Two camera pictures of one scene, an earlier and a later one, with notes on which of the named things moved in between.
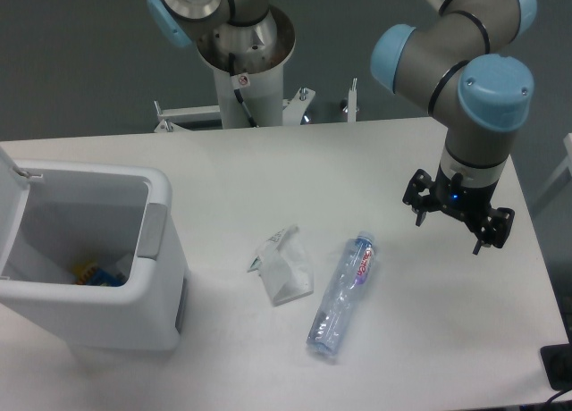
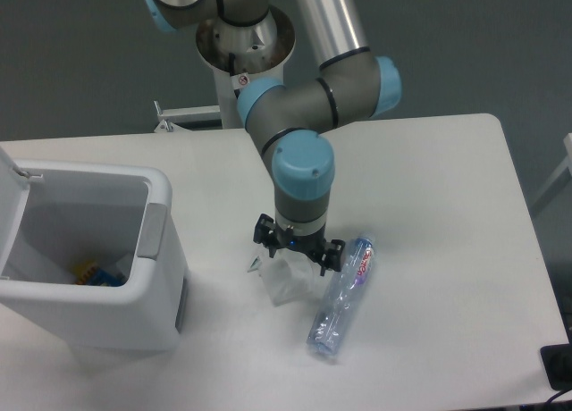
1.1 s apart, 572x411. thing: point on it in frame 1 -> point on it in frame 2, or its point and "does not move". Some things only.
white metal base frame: x=177 y=119 does not move
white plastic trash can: x=96 y=260 does not move
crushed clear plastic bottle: x=341 y=295 does not move
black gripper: x=470 y=203 -> x=313 y=245
